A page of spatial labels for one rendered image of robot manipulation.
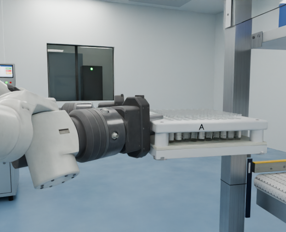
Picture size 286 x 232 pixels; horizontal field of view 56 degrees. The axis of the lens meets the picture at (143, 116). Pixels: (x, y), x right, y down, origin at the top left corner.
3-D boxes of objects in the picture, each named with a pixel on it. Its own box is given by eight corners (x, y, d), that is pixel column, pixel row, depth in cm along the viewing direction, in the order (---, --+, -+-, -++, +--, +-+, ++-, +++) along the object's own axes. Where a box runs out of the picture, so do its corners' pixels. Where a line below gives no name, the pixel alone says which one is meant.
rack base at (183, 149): (211, 134, 80) (211, 126, 80) (267, 153, 57) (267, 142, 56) (131, 137, 75) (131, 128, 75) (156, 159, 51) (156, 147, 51)
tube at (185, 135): (187, 149, 58) (188, 114, 57) (189, 150, 57) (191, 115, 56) (181, 149, 58) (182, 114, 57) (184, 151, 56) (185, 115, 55)
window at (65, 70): (47, 102, 534) (45, 43, 523) (47, 102, 536) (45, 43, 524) (114, 101, 584) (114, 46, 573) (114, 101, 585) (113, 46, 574)
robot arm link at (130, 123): (124, 95, 57) (74, 97, 48) (158, 95, 50) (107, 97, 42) (125, 153, 58) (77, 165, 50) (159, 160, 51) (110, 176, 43)
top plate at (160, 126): (212, 117, 80) (212, 110, 80) (268, 130, 56) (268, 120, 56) (131, 119, 74) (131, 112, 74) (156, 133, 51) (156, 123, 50)
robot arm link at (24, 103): (64, 103, 44) (6, 77, 31) (81, 153, 42) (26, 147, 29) (31, 120, 45) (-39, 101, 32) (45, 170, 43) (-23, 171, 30)
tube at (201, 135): (202, 148, 59) (203, 114, 58) (205, 149, 57) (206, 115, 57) (197, 148, 58) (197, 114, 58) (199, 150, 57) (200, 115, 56)
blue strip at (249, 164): (246, 217, 89) (248, 159, 87) (244, 217, 89) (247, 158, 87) (250, 217, 89) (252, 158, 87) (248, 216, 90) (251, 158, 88)
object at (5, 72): (-7, 122, 285) (-11, 62, 278) (-6, 121, 294) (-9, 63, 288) (16, 121, 293) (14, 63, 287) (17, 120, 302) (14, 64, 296)
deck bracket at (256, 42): (259, 46, 79) (260, 31, 78) (249, 49, 84) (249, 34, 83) (261, 46, 79) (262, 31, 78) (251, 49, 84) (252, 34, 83)
